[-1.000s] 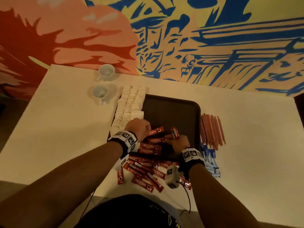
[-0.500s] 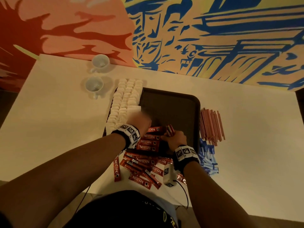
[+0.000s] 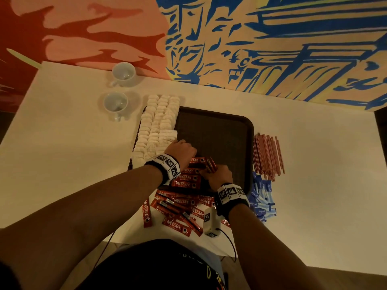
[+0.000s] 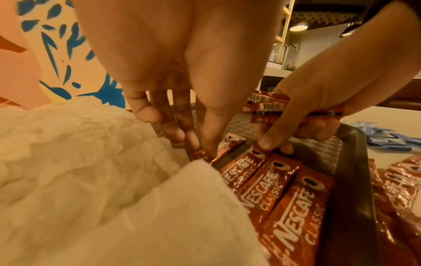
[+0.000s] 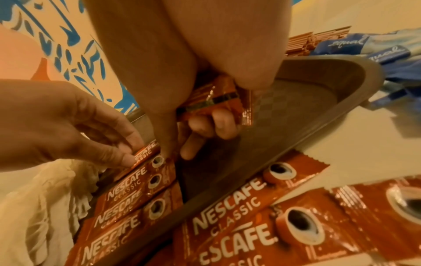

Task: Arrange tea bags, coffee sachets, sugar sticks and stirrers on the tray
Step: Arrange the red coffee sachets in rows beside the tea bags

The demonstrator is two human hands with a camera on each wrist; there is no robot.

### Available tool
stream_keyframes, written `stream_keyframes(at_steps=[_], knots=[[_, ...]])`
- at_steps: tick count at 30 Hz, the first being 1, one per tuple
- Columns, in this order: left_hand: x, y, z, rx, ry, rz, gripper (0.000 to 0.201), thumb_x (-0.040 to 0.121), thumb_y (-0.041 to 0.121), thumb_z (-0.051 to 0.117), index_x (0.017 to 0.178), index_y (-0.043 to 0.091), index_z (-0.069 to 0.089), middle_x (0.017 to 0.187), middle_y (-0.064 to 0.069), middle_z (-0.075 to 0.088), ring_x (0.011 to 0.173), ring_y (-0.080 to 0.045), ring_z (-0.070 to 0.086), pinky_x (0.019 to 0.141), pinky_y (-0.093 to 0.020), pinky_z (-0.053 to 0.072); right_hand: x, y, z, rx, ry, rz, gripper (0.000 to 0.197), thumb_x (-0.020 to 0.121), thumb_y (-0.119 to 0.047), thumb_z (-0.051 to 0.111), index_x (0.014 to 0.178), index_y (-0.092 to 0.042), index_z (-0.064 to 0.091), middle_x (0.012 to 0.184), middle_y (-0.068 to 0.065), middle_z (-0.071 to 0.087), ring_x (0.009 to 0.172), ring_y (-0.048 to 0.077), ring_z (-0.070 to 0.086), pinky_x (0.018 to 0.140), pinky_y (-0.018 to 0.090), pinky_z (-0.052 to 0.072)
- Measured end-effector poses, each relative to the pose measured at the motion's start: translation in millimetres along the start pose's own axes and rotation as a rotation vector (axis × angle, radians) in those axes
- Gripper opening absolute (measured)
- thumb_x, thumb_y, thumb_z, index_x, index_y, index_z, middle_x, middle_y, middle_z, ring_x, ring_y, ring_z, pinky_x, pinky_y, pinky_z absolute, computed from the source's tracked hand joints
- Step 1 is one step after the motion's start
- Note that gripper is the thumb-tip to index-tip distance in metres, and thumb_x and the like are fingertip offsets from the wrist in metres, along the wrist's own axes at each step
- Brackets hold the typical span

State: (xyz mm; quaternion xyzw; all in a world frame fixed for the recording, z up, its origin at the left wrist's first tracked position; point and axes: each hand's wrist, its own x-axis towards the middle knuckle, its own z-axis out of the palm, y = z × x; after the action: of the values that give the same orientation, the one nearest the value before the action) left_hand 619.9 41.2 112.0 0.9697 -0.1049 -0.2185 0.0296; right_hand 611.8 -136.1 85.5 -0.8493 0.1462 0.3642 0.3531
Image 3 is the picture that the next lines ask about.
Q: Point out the person's right hand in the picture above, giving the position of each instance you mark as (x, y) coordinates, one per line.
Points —
(221, 177)

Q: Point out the person's left hand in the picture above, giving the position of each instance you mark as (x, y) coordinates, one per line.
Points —
(181, 152)

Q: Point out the row of red Nescafe sachets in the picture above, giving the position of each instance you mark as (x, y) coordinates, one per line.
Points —
(190, 177)

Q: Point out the row of tea bags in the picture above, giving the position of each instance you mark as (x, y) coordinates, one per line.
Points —
(154, 129)

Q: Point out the dark brown tray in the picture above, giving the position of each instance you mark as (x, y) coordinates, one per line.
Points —
(217, 136)

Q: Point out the pile of blue sachets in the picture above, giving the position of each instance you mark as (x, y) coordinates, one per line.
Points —
(261, 199)

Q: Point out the pile of red Nescafe sachets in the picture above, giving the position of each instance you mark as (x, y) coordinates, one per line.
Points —
(175, 211)

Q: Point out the person's left forearm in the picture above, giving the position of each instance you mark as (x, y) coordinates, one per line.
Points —
(72, 226)

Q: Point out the person's right forearm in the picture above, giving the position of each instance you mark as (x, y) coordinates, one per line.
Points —
(272, 250)

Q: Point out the person's black shirt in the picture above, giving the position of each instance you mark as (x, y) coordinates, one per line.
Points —
(157, 265)

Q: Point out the black marker wristband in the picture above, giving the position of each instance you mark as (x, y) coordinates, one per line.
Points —
(232, 198)
(163, 168)

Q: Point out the small white cup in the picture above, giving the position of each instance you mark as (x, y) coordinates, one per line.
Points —
(123, 73)
(115, 102)

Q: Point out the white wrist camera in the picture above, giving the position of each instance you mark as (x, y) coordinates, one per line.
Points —
(210, 221)

